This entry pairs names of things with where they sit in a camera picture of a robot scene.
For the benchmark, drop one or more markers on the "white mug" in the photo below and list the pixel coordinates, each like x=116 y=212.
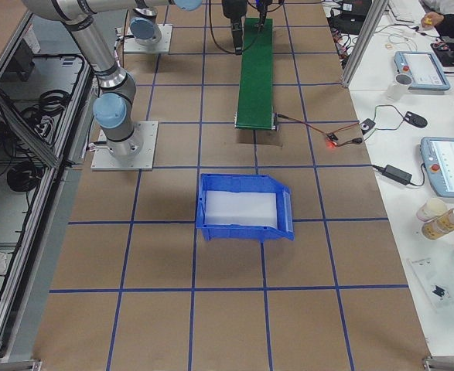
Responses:
x=399 y=87

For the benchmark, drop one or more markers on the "blue plastic bin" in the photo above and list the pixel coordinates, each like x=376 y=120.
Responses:
x=248 y=207

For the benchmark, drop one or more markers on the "green conveyor belt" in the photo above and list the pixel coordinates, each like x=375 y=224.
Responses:
x=255 y=98

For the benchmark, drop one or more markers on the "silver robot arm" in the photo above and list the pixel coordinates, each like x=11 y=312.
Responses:
x=146 y=31
x=112 y=110

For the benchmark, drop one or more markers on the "yellow drink can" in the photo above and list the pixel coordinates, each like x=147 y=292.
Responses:
x=439 y=226

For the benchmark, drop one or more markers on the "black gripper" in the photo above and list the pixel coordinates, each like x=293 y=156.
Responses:
x=232 y=8
x=262 y=16

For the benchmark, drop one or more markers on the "black computer mouse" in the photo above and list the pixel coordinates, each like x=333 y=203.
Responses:
x=415 y=120

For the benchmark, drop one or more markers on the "far teach pendant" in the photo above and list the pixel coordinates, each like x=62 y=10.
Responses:
x=424 y=68

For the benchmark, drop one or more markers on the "small sensor board red led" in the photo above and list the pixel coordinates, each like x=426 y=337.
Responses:
x=332 y=140

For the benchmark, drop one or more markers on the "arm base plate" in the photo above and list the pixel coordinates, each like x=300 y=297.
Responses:
x=149 y=46
x=133 y=154

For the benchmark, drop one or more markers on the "black power adapter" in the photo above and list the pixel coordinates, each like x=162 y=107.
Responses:
x=397 y=175

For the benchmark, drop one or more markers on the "near teach pendant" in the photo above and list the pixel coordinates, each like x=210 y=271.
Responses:
x=438 y=157

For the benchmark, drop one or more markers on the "cream lidded cup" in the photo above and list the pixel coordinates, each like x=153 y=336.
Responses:
x=431 y=209

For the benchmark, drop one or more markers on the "aluminium frame post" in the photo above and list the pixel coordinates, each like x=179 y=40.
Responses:
x=366 y=33

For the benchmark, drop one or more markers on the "teach pendant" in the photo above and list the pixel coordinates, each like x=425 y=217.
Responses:
x=424 y=68
x=438 y=157

